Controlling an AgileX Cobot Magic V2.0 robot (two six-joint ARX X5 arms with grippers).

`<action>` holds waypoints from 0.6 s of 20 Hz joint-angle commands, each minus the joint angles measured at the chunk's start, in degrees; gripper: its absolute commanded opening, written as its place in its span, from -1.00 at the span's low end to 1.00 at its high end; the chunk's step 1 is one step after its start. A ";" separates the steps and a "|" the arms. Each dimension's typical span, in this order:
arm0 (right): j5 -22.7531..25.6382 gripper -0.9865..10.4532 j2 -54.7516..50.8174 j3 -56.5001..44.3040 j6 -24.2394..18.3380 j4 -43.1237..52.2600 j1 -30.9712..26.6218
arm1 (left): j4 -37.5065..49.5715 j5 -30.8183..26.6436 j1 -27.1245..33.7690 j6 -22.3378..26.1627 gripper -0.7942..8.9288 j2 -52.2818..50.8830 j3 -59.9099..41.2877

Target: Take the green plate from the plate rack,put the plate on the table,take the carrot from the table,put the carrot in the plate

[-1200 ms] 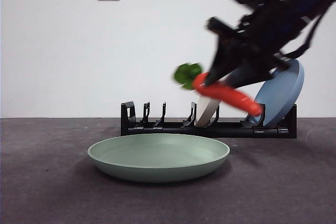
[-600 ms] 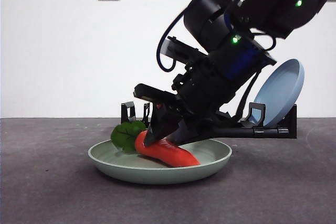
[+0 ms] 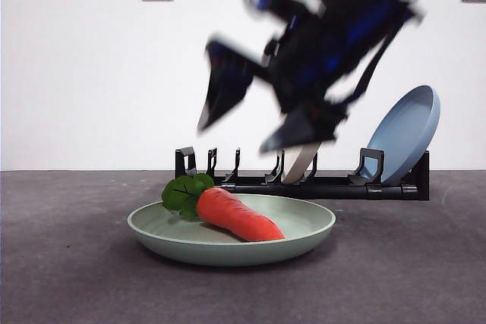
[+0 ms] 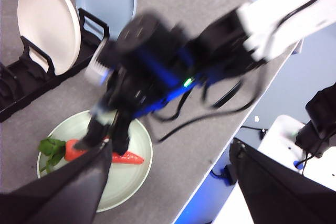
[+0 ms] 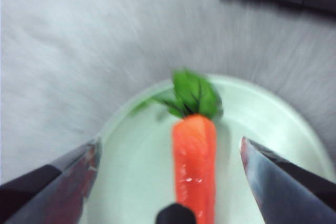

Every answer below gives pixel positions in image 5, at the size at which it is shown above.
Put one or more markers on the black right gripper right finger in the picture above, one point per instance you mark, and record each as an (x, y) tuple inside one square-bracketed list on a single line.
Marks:
[(283, 192)]

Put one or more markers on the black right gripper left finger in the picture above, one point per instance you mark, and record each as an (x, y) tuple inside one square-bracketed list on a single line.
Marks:
[(52, 192)]

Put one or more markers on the pale green plate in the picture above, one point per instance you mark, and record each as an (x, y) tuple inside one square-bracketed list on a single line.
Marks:
[(262, 129)]

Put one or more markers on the orange toy carrot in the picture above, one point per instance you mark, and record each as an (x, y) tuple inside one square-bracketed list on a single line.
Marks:
[(194, 155)]

